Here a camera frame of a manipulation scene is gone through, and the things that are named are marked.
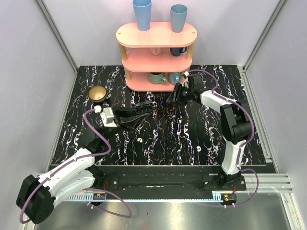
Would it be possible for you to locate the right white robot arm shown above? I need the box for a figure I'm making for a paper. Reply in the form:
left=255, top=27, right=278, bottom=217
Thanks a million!
left=167, top=71, right=255, bottom=190

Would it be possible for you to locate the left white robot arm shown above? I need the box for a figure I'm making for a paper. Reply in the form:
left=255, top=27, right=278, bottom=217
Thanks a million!
left=16, top=103, right=153, bottom=224

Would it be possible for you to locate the light blue tumbler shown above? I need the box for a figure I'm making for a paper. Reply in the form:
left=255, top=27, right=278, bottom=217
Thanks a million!
left=132, top=0, right=152, bottom=31
left=170, top=4, right=188, bottom=33

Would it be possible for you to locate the pink mug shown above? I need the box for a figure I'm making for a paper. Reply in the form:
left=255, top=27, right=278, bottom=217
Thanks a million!
left=150, top=47, right=162, bottom=56

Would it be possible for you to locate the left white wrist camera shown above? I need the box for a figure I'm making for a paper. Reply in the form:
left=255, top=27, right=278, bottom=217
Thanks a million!
left=100, top=107, right=117, bottom=127

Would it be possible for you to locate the left light blue tumbler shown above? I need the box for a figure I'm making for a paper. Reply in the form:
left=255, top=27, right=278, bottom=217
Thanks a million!
left=132, top=0, right=152, bottom=31

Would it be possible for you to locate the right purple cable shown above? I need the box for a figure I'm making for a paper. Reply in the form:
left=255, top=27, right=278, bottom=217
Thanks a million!
left=184, top=69, right=260, bottom=208

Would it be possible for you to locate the black mounting base plate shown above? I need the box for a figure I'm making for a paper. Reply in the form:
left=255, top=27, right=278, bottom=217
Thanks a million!
left=89, top=165, right=247, bottom=191

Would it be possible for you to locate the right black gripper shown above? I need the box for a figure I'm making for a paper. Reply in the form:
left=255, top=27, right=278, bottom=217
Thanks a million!
left=165, top=82, right=193, bottom=106

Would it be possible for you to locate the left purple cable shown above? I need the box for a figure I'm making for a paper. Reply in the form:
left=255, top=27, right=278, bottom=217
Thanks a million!
left=19, top=109, right=133, bottom=225

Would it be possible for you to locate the dark blue mug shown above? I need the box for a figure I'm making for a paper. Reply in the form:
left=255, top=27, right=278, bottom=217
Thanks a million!
left=170, top=46, right=188, bottom=57

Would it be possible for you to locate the light blue ceramic mug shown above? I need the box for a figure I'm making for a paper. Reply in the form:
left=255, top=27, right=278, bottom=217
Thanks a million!
left=168, top=72, right=181, bottom=85

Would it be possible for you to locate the pink three-tier wooden shelf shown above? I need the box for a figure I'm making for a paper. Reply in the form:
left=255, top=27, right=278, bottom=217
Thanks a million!
left=116, top=22, right=198, bottom=92

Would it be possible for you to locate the purple cable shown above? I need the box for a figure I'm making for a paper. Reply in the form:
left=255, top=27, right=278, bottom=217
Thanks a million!
left=19, top=109, right=133, bottom=225
left=184, top=69, right=260, bottom=208

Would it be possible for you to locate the right light blue tumbler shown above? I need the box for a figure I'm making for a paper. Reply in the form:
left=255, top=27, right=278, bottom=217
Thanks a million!
left=170, top=4, right=188, bottom=33

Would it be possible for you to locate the green ceramic mug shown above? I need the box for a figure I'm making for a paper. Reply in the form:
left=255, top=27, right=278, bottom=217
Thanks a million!
left=148, top=72, right=167, bottom=84

